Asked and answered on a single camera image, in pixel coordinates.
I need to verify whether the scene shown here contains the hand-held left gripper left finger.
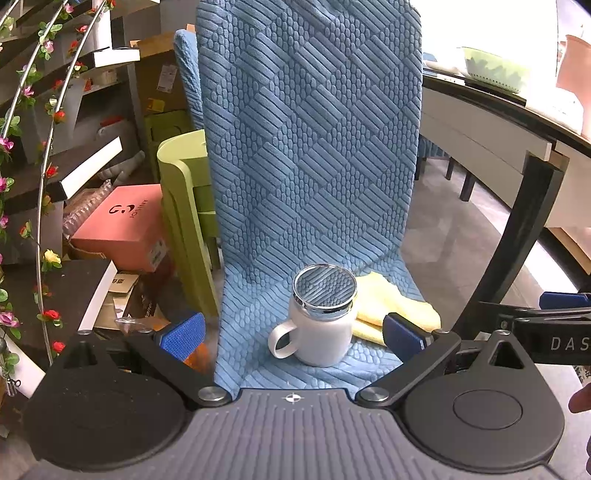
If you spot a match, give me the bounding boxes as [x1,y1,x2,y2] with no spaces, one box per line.
[65,312,232,409]

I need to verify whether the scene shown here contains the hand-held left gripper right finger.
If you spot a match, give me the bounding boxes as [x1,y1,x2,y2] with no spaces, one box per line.
[355,313,536,409]

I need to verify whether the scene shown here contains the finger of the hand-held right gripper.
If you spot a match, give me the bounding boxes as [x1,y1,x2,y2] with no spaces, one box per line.
[479,301,591,324]
[538,292,591,310]

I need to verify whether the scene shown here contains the yellow cleaning cloth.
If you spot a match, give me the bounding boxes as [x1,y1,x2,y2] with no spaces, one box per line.
[352,271,443,347]

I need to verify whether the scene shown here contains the white mug with chrome lid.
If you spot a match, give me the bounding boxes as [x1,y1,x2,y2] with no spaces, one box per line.
[268,264,360,368]

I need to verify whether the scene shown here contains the person's right hand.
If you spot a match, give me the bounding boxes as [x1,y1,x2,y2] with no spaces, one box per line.
[568,382,591,414]

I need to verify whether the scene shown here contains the flattened cardboard boxes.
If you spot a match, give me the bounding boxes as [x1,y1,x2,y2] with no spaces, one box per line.
[94,271,172,334]

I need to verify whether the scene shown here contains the pink cardboard box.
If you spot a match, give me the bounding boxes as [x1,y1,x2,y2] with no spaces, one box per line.
[70,184,170,274]

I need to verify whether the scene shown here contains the stack of green plastic chairs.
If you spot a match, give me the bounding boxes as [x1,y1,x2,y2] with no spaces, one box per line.
[156,129,223,320]

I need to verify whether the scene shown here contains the clear bubble wrap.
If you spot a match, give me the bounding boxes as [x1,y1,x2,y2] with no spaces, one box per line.
[62,180,114,241]

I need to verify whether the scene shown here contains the white and black dining table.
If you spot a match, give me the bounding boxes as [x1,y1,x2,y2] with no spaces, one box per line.
[418,28,591,296]

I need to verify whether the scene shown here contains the blue chair with dark legs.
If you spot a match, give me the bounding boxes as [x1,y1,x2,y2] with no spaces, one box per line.
[414,136,477,203]

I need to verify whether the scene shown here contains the grey plush toy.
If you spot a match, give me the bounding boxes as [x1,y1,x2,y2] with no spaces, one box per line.
[96,150,147,188]

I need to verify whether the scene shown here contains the metal stair railing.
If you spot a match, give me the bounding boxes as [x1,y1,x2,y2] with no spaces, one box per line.
[0,0,103,370]

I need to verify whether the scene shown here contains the green cardboard box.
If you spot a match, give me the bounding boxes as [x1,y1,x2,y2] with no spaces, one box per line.
[145,111,195,172]

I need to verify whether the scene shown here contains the dark staircase with white edges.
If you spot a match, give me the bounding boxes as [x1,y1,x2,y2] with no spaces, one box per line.
[0,0,142,370]

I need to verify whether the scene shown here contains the artificial flower garland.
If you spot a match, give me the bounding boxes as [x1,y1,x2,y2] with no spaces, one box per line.
[0,0,117,398]

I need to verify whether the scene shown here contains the chair with blue textured cover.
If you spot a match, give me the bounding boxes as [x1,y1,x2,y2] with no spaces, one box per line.
[196,0,443,403]

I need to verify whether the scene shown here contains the pink vase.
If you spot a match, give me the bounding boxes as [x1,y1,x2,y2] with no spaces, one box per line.
[556,34,591,103]

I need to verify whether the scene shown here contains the green bowl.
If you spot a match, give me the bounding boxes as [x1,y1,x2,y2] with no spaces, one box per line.
[462,46,533,94]

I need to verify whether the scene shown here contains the blue covered chair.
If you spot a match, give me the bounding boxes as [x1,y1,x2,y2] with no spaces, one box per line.
[173,28,206,133]

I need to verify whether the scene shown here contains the brown cardboard box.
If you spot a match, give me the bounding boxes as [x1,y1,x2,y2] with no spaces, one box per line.
[136,31,191,117]

